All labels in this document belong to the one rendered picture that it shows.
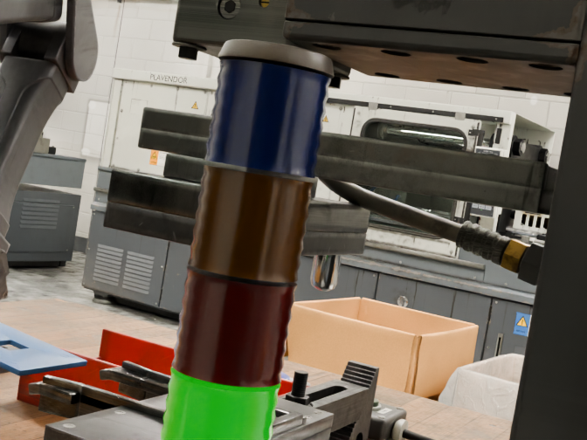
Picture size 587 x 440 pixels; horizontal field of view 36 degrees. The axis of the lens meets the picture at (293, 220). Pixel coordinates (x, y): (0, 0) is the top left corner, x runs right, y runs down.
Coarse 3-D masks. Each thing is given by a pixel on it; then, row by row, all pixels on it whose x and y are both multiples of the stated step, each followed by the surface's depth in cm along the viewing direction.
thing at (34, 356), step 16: (0, 336) 71; (16, 336) 72; (0, 352) 67; (16, 352) 68; (32, 352) 69; (48, 352) 70; (64, 352) 71; (16, 368) 64; (32, 368) 65; (48, 368) 66; (64, 368) 68
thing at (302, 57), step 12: (228, 48) 29; (240, 48) 29; (252, 48) 29; (264, 48) 29; (276, 48) 29; (288, 48) 29; (300, 48) 29; (252, 60) 29; (264, 60) 29; (276, 60) 29; (288, 60) 29; (300, 60) 29; (312, 60) 29; (324, 60) 29; (324, 72) 30
